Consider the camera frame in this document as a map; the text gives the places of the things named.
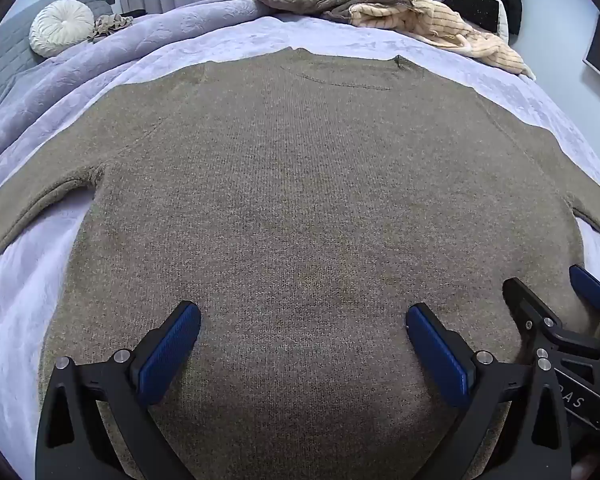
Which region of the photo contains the grey quilted headboard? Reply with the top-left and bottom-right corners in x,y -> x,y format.
0,0 -> 117,122

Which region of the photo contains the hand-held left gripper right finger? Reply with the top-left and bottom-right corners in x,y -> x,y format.
405,302 -> 574,480

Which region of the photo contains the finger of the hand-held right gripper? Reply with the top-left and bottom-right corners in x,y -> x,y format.
502,277 -> 600,361
568,264 -> 600,328

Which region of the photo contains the cream striped garment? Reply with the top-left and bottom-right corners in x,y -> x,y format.
349,0 -> 537,82

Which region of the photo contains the lavender fleece blanket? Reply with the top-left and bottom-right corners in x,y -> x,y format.
0,0 -> 600,480

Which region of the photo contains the brown fleece garment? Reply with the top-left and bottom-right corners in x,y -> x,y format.
252,0 -> 417,24

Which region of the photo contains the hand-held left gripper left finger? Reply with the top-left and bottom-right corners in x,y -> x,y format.
35,300 -> 202,480

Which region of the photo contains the round cream pillow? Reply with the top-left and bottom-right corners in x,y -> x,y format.
29,0 -> 96,58

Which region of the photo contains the black sparkly garment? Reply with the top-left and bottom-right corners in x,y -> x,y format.
442,0 -> 505,35

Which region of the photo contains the beige ruffled cloth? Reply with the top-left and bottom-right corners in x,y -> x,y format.
91,14 -> 134,42

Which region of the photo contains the brown knit sweater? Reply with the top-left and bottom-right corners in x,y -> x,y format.
0,47 -> 600,480

